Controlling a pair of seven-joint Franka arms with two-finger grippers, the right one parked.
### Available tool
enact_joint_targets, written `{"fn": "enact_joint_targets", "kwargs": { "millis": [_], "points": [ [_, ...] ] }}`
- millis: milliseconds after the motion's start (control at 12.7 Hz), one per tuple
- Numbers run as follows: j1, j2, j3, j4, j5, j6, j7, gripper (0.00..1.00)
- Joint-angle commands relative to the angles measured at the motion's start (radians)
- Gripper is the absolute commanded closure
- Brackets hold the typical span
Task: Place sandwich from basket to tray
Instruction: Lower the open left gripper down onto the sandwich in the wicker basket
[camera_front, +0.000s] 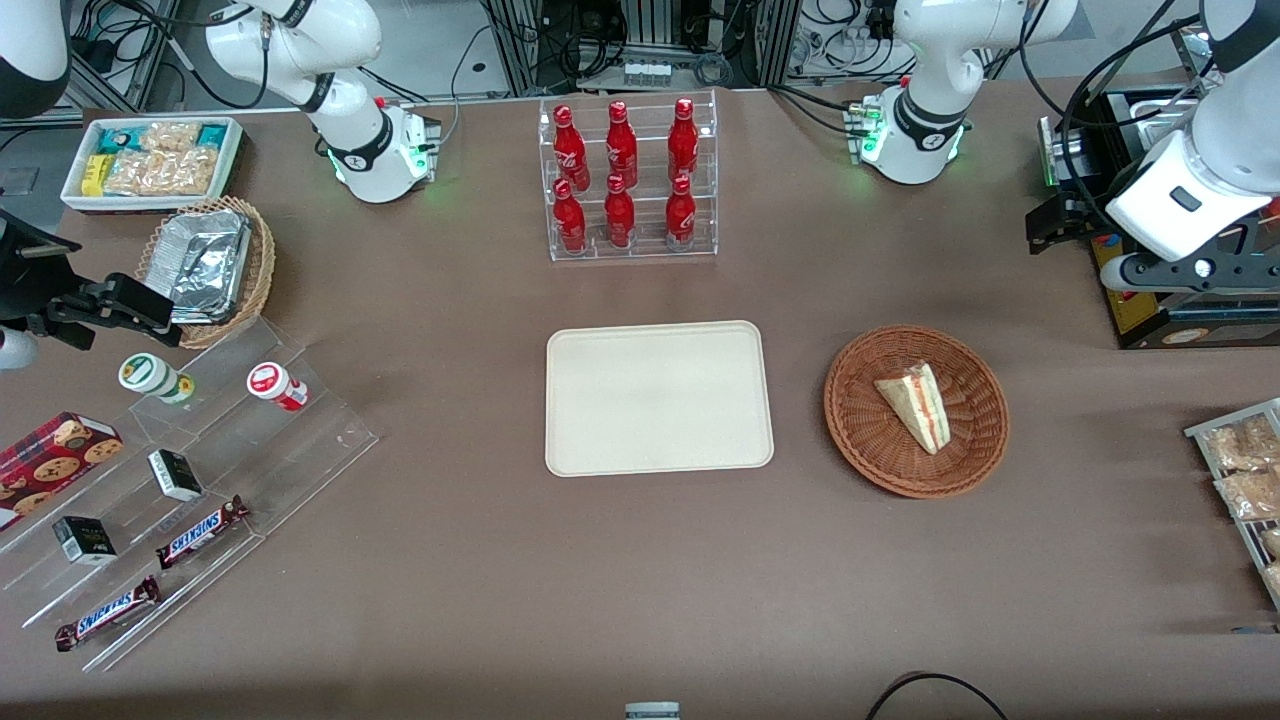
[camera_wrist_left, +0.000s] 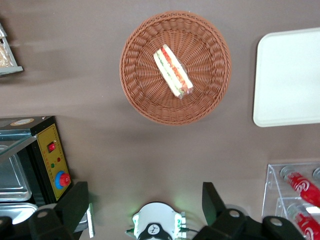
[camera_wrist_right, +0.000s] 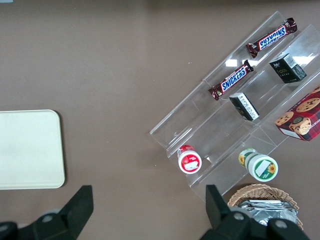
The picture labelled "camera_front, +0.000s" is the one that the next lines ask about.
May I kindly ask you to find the aluminium frame post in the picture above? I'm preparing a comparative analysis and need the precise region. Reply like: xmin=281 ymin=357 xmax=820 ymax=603
xmin=754 ymin=0 xmax=802 ymax=90
xmin=484 ymin=0 xmax=542 ymax=97

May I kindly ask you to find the black and yellow machine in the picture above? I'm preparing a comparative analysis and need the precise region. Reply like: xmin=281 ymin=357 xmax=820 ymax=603
xmin=1038 ymin=88 xmax=1280 ymax=351

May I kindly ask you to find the red cookie box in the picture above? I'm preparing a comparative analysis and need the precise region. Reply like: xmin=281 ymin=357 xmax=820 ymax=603
xmin=0 ymin=411 xmax=125 ymax=532

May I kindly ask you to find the clear acrylic stepped display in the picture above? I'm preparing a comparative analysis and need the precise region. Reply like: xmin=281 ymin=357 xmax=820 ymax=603
xmin=0 ymin=318 xmax=380 ymax=674

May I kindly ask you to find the clear acrylic bottle rack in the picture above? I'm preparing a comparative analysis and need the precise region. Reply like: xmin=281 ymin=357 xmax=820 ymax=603
xmin=538 ymin=89 xmax=719 ymax=263

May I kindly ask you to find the white rectangular snack bin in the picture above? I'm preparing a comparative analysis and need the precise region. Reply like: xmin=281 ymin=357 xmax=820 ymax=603
xmin=60 ymin=116 xmax=247 ymax=215

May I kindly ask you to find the green lid white bottle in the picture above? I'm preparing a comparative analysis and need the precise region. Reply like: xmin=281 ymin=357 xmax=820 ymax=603
xmin=118 ymin=353 xmax=196 ymax=406

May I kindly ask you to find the triangle sandwich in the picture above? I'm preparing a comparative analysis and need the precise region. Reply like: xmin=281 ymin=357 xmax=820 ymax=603
xmin=873 ymin=362 xmax=950 ymax=456

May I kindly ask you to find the small clear cracker bag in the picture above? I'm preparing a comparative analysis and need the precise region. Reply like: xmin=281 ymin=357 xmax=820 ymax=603
xmin=138 ymin=121 xmax=202 ymax=154

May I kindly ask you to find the black floor cable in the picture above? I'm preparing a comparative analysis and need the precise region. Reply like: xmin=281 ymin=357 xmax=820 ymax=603
xmin=864 ymin=671 xmax=1012 ymax=720

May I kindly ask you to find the red lid white bottle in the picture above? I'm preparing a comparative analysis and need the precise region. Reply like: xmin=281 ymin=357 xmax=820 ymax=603
xmin=247 ymin=362 xmax=310 ymax=413

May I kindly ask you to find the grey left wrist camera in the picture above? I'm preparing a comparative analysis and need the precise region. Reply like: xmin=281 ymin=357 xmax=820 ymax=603
xmin=1099 ymin=248 xmax=1280 ymax=294

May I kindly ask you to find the small black box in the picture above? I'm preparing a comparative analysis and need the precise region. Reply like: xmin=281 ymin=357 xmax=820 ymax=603
xmin=148 ymin=449 xmax=205 ymax=503
xmin=52 ymin=515 xmax=119 ymax=566

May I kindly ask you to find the tray of packaged snacks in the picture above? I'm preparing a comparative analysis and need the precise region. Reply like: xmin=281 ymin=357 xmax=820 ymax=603
xmin=1184 ymin=397 xmax=1280 ymax=612

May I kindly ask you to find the red soda bottle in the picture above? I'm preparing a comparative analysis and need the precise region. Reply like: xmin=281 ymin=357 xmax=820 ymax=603
xmin=552 ymin=178 xmax=588 ymax=255
xmin=668 ymin=97 xmax=700 ymax=186
xmin=606 ymin=100 xmax=639 ymax=189
xmin=665 ymin=174 xmax=697 ymax=251
xmin=553 ymin=104 xmax=592 ymax=193
xmin=604 ymin=174 xmax=636 ymax=249

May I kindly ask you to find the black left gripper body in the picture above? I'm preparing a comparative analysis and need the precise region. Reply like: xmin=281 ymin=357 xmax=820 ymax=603
xmin=1025 ymin=190 xmax=1102 ymax=252

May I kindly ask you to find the brown wicker basket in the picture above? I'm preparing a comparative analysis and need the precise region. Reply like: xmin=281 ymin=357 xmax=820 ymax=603
xmin=824 ymin=325 xmax=1011 ymax=499

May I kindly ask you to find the large clear cracker bag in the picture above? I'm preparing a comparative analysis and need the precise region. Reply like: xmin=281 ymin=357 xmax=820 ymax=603
xmin=105 ymin=147 xmax=220 ymax=197

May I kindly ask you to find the beige plastic tray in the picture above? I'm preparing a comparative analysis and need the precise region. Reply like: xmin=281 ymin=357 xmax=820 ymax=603
xmin=545 ymin=320 xmax=776 ymax=478

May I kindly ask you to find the light wicker basket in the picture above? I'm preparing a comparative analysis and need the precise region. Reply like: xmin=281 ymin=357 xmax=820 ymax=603
xmin=134 ymin=195 xmax=277 ymax=351

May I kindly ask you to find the aluminium foil container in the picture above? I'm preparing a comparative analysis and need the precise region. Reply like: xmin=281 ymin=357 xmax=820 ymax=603
xmin=163 ymin=208 xmax=254 ymax=324

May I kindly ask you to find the Snickers chocolate bar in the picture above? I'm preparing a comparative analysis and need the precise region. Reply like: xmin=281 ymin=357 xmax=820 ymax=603
xmin=55 ymin=574 xmax=162 ymax=653
xmin=155 ymin=494 xmax=251 ymax=570

